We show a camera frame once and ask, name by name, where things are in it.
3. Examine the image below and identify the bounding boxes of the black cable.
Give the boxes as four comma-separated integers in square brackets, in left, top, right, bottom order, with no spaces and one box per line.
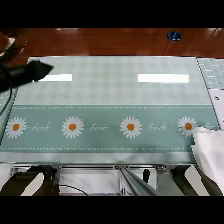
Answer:
[58,184,89,197]
[0,86,15,117]

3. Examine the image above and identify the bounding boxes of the blue round disc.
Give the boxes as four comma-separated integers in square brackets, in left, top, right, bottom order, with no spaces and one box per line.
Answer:
[166,30,183,42]

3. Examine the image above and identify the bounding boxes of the silver frame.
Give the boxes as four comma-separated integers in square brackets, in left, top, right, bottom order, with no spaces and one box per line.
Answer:
[0,161,204,197]

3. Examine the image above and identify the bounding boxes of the white garment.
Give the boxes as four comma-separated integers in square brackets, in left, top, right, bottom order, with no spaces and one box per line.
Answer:
[190,126,224,196]

